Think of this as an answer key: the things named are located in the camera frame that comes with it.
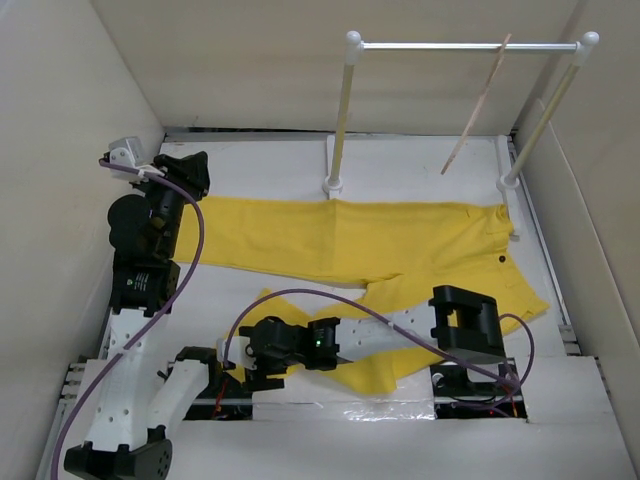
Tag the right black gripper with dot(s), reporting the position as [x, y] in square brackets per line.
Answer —
[262, 381]

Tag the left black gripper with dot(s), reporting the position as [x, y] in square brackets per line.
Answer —
[190, 169]

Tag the yellow trousers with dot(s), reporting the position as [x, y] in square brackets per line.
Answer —
[398, 252]

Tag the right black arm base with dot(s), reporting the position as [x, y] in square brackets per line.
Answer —
[458, 396]

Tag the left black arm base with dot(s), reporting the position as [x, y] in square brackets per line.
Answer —
[228, 400]

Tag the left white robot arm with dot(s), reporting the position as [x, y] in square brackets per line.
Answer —
[120, 426]

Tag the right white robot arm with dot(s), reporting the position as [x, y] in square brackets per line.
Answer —
[458, 325]

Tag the wooden clothes hanger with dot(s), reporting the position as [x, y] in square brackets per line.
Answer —
[498, 60]

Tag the white clothes rack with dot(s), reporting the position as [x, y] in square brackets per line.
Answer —
[508, 180]

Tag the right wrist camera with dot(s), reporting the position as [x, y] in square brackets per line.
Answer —
[235, 355]

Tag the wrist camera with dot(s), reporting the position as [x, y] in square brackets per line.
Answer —
[235, 355]
[126, 155]

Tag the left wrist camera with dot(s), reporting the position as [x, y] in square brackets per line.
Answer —
[126, 155]

